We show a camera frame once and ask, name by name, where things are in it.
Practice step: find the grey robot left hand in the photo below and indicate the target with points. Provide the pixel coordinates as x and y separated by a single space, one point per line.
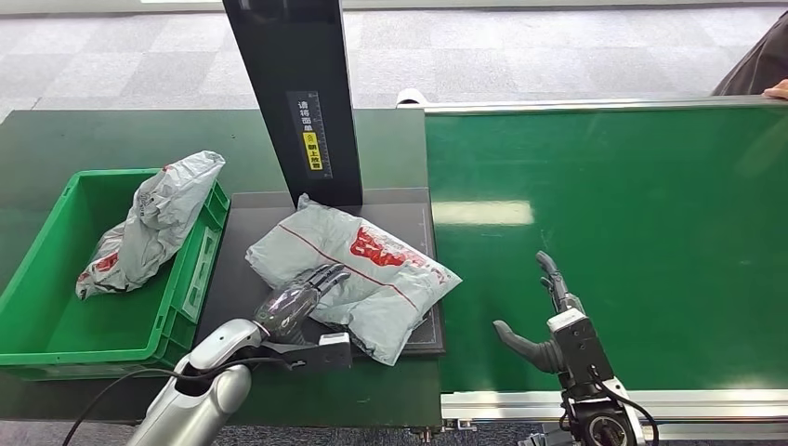
289 308

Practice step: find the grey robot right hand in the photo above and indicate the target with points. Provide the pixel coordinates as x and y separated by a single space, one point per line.
529 351

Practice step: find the grey mailer package red print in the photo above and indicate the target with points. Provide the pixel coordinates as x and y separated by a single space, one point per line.
369 277

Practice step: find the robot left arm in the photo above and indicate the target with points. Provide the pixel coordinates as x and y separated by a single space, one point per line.
197 400

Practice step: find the crumpled grey mailer package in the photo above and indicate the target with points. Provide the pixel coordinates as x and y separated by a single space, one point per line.
154 228

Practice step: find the black inbound scanner machine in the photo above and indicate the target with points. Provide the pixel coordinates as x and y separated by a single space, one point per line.
295 61

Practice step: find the yellow black label sticker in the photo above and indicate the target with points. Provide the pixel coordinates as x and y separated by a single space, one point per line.
311 138

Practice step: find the green plastic crate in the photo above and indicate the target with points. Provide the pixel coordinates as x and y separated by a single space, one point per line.
49 332

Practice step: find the person's hand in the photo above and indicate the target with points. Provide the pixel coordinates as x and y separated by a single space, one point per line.
777 92

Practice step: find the person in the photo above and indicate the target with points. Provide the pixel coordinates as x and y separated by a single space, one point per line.
757 61

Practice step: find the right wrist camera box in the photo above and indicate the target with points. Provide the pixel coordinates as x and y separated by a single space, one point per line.
579 344

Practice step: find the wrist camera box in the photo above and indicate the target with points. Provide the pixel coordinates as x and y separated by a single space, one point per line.
579 344
335 351

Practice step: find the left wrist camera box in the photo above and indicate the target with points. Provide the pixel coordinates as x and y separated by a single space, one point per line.
335 351

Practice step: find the green conveyor belt aluminium frame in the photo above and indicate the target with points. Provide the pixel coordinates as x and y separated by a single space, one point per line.
615 215

